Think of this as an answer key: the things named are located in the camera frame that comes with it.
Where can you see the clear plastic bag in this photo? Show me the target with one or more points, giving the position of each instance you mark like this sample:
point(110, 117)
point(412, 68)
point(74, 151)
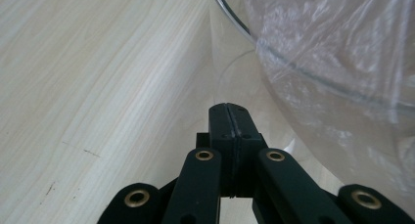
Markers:
point(326, 38)

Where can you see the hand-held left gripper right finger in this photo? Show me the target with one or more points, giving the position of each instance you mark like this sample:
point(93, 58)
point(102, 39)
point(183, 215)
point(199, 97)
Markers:
point(246, 136)

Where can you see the clear cylindrical container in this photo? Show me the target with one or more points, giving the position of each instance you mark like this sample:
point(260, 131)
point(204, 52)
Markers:
point(235, 80)

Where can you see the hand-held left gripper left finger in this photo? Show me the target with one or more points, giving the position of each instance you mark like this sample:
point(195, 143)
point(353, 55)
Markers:
point(222, 132)

